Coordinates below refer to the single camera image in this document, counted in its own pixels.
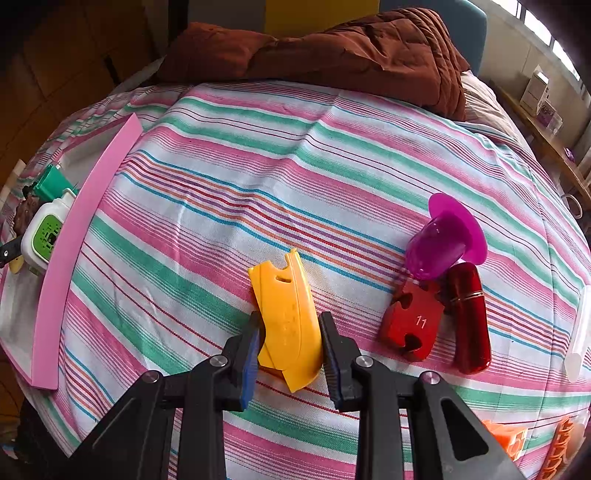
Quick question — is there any red lipstick tube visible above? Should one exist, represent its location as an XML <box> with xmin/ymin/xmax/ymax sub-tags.
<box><xmin>444</xmin><ymin>262</ymin><xmax>491</xmax><ymax>374</ymax></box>

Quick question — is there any green and white round device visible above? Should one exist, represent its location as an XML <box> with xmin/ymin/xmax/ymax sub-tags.
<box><xmin>21</xmin><ymin>188</ymin><xmax>77</xmax><ymax>276</ymax></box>

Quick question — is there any red puzzle piece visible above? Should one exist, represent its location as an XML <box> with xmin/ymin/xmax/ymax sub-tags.
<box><xmin>381</xmin><ymin>279</ymin><xmax>445</xmax><ymax>362</ymax></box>

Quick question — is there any yellow plastic piece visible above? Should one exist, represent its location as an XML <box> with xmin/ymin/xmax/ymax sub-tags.
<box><xmin>248</xmin><ymin>248</ymin><xmax>322</xmax><ymax>393</ymax></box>

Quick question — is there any window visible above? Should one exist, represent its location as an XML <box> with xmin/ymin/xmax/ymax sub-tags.
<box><xmin>517</xmin><ymin>0</ymin><xmax>583</xmax><ymax>65</ymax></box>

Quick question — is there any wooden bedside shelf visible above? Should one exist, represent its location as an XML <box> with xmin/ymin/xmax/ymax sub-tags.
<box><xmin>494</xmin><ymin>83</ymin><xmax>591</xmax><ymax>204</ymax></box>

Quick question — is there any purple small box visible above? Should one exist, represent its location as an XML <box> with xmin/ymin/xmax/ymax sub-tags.
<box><xmin>538</xmin><ymin>99</ymin><xmax>563</xmax><ymax>130</ymax></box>

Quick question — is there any green plastic toy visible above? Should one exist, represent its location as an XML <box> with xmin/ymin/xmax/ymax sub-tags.
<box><xmin>23</xmin><ymin>165</ymin><xmax>77</xmax><ymax>204</ymax></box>

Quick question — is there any orange plastic rack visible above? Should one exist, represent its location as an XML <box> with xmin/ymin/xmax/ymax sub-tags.
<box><xmin>538</xmin><ymin>415</ymin><xmax>587</xmax><ymax>480</ymax></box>

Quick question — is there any purple plastic cup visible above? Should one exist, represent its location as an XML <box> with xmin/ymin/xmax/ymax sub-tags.
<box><xmin>405</xmin><ymin>193</ymin><xmax>488</xmax><ymax>281</ymax></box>

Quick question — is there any white carton box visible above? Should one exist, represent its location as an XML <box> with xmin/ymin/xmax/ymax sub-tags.
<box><xmin>520</xmin><ymin>65</ymin><xmax>550</xmax><ymax>114</ymax></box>

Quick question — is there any brown quilted comforter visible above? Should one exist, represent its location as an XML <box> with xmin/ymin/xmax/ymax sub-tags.
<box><xmin>157</xmin><ymin>9</ymin><xmax>471</xmax><ymax>121</ymax></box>

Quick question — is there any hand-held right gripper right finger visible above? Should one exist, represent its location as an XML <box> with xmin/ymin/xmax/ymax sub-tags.
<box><xmin>318</xmin><ymin>311</ymin><xmax>527</xmax><ymax>480</ymax></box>

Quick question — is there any pink cardboard tray box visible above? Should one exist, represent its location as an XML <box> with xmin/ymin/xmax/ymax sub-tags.
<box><xmin>0</xmin><ymin>113</ymin><xmax>144</xmax><ymax>391</ymax></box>

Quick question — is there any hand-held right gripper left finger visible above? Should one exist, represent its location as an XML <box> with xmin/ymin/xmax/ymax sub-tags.
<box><xmin>69</xmin><ymin>311</ymin><xmax>264</xmax><ymax>480</ymax></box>

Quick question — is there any multicolour padded headboard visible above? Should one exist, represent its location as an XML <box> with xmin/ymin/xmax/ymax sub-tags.
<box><xmin>263</xmin><ymin>0</ymin><xmax>488</xmax><ymax>75</ymax></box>

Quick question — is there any white translucent tube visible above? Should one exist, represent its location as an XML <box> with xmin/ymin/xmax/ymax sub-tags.
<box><xmin>566</xmin><ymin>286</ymin><xmax>591</xmax><ymax>383</ymax></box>

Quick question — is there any beige pillow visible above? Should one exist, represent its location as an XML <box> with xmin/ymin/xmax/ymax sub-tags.
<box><xmin>462</xmin><ymin>69</ymin><xmax>522</xmax><ymax>134</ymax></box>

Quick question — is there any orange plastic block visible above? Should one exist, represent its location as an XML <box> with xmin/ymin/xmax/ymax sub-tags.
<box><xmin>481</xmin><ymin>419</ymin><xmax>527</xmax><ymax>460</ymax></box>

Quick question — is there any brown spiky item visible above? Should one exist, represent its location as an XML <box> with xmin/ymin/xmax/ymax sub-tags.
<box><xmin>13</xmin><ymin>194</ymin><xmax>42</xmax><ymax>234</ymax></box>

